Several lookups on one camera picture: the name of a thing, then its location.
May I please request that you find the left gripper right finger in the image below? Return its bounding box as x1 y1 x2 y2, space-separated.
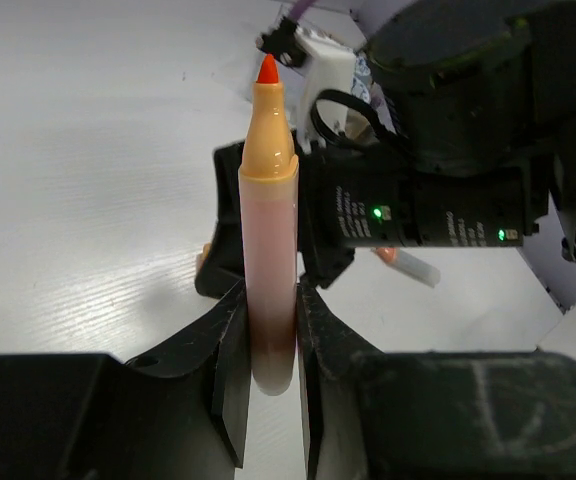
297 287 576 479

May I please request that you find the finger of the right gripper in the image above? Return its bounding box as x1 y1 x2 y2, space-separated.
194 142 244 299

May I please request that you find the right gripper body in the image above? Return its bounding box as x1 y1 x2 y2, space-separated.
299 1 576 288

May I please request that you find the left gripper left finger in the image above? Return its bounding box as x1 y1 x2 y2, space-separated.
0 284 251 479

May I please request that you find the pink orange highlighter marker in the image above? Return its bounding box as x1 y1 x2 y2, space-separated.
238 54 299 396

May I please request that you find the blue patterned tape roll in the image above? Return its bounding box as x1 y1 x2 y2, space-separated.
351 55 383 109

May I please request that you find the orange marker cap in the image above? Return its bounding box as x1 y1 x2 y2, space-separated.
195 243 212 273

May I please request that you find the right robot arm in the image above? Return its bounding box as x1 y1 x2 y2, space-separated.
297 1 576 288

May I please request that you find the orange tip clear marker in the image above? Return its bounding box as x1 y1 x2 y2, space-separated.
371 247 441 288

